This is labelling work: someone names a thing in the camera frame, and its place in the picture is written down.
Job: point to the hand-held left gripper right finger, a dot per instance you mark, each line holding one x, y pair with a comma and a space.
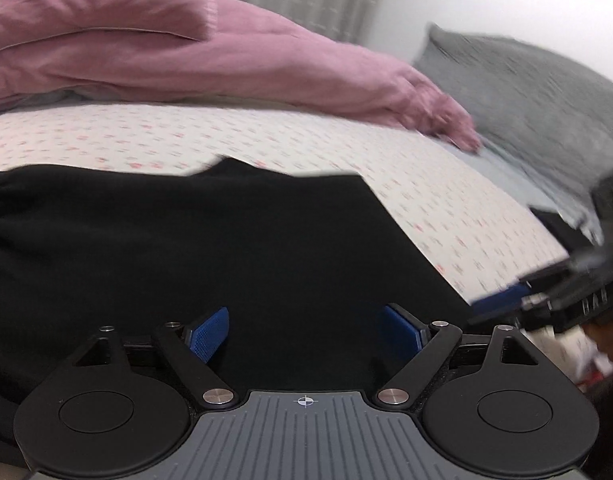
400, 331

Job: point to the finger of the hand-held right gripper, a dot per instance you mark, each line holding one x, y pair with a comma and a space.
501, 300
559, 230

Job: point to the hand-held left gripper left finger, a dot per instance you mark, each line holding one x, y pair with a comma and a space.
209, 335

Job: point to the black pants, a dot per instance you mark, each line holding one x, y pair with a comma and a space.
211, 240

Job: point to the light grey sheet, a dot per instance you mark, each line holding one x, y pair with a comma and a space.
511, 180

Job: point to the white and red object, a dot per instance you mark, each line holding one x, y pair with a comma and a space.
571, 355

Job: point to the grey pillow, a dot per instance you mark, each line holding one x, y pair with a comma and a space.
526, 100

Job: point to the cherry print bedsheet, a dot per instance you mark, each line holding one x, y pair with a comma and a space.
336, 140

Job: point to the pink duvet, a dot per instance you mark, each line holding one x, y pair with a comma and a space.
266, 60

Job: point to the pink pillow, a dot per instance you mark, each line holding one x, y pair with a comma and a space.
96, 5

